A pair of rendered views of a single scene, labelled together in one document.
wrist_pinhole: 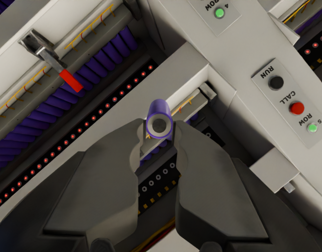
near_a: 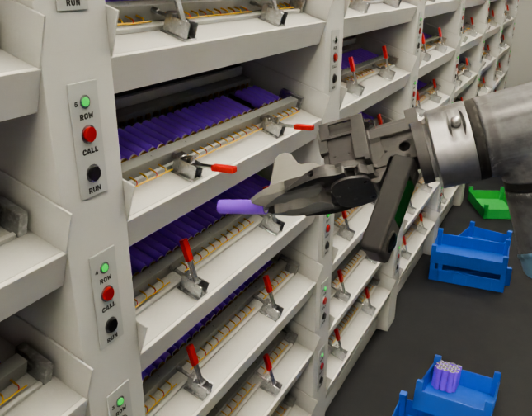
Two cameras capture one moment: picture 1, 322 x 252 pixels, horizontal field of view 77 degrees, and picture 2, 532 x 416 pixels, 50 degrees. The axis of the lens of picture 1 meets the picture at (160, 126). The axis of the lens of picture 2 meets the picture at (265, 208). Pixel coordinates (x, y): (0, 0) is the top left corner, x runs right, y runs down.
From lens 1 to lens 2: 0.65 m
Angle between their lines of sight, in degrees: 63
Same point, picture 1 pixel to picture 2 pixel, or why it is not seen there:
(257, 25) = (80, 242)
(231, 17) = (97, 260)
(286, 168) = (115, 68)
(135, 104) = (176, 208)
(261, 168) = (127, 82)
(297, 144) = (101, 92)
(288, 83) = (83, 166)
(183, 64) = (137, 229)
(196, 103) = not seen: hidden behind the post
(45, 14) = (188, 309)
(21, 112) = (207, 238)
